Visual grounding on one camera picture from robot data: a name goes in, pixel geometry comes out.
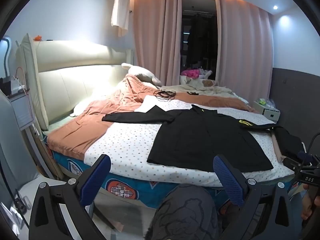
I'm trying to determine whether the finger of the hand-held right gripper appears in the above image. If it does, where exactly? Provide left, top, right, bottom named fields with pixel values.
left=283, top=156, right=302, bottom=174

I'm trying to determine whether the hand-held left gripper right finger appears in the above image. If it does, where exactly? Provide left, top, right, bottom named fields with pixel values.
left=213, top=154, right=298, bottom=240

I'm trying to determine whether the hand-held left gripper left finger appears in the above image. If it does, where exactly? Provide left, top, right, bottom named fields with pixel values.
left=29, top=154, right=112, bottom=240

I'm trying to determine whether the black jacket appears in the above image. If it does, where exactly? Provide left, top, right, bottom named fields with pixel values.
left=102, top=104, right=283, bottom=172

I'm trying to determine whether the person's right hand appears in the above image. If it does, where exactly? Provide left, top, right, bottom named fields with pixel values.
left=301, top=184, right=320, bottom=222

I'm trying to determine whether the beige roll pillow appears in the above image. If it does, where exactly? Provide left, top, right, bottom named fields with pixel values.
left=271, top=132, right=288, bottom=163

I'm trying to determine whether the dark cloth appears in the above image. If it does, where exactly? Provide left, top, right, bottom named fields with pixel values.
left=271, top=126, right=304, bottom=158

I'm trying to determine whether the white floral bed sheet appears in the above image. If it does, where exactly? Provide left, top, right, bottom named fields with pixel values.
left=84, top=99, right=295, bottom=188

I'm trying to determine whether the white nightstand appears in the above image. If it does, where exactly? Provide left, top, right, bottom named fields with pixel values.
left=252, top=100, right=282, bottom=122

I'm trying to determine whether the orange quilt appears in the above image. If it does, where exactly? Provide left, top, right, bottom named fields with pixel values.
left=47, top=74, right=258, bottom=160

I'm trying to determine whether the person's leg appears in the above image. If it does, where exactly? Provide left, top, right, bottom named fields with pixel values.
left=145, top=184, right=220, bottom=240

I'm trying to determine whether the beige blanket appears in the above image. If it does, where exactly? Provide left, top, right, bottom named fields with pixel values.
left=160, top=84, right=248, bottom=104

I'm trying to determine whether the white bedside shelf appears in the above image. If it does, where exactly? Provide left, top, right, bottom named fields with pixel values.
left=0, top=75, right=34, bottom=130

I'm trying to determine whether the cream padded headboard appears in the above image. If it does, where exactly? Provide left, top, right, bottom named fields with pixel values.
left=35, top=40, right=133, bottom=130

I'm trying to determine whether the pink plush toy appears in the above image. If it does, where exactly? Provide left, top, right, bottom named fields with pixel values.
left=180, top=69, right=200, bottom=78

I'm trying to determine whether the white plush toy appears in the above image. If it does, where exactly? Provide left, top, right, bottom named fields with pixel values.
left=121, top=63, right=162, bottom=87

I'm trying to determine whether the pink curtain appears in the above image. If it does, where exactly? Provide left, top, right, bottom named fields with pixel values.
left=134, top=0, right=183, bottom=87
left=216, top=0, right=273, bottom=93

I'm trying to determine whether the dark balcony door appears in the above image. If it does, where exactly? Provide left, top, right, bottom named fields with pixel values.
left=181, top=0, right=218, bottom=70

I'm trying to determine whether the white hanging garment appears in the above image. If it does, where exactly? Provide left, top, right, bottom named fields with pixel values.
left=111, top=0, right=130, bottom=37

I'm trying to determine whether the black cable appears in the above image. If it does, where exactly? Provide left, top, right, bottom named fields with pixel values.
left=153, top=89, right=177, bottom=102

